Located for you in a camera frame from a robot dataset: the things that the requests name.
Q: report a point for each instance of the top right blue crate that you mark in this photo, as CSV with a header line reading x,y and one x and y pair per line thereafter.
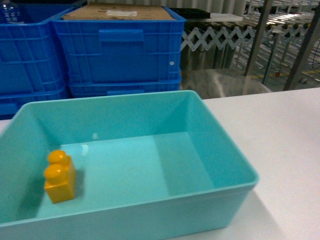
x,y
120,51

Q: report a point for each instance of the clear water bottle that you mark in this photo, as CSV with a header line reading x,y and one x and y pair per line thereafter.
x,y
9,12

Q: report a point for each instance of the brown cardboard sheet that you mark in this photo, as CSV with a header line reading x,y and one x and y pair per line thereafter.
x,y
104,12

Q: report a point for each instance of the yellow toy block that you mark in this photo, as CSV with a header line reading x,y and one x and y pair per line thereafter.
x,y
60,177

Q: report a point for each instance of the lower right blue crate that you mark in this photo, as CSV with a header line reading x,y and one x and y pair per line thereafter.
x,y
85,90

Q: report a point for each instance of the lower middle blue crate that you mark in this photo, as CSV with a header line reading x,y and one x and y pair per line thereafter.
x,y
11,103

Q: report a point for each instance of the top middle blue crate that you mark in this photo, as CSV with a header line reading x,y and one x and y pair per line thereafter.
x,y
31,56

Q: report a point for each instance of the light teal plastic bin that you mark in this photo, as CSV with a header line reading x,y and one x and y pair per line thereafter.
x,y
149,166

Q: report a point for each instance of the expandable roller conveyor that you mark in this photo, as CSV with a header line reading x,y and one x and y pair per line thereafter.
x,y
227,42

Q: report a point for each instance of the blue crate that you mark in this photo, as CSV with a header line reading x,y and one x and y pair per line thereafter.
x,y
120,51
85,90
11,103
31,56

